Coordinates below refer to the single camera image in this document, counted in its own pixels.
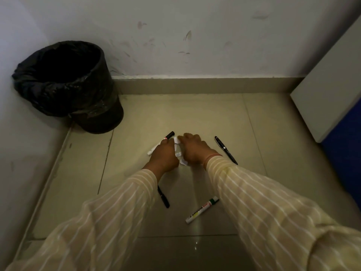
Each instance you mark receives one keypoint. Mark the person's right fingers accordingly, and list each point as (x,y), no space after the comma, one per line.
(189,137)

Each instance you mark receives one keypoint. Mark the person's left forearm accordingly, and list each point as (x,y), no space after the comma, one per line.
(98,222)

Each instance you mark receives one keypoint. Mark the person's left hand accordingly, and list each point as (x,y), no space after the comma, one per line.
(162,158)

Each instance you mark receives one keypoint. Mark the white paper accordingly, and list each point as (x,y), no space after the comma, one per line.
(178,153)

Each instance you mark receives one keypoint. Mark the white cabinet panel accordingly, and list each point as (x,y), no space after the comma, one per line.
(330,87)

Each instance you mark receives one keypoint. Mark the person's right forearm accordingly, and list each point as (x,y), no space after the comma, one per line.
(268,211)

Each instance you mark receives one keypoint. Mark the red wrist thread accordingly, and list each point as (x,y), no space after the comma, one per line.
(212,156)

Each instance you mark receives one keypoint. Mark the black trash bin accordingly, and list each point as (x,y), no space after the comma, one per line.
(98,118)

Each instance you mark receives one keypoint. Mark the white marker with black cap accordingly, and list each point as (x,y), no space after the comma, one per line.
(169,135)

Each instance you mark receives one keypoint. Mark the person's right hand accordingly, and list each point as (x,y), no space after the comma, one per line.
(196,150)

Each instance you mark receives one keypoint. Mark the blue cabinet panel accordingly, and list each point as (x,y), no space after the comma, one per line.
(345,155)

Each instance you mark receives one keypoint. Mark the black pen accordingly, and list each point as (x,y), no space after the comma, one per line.
(225,150)

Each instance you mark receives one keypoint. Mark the person's left fingers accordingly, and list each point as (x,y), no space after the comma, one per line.
(168,141)

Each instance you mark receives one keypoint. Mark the white marker with green cap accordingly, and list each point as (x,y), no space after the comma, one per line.
(201,210)

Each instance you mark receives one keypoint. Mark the black plastic bin liner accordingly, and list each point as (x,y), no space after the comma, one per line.
(64,78)

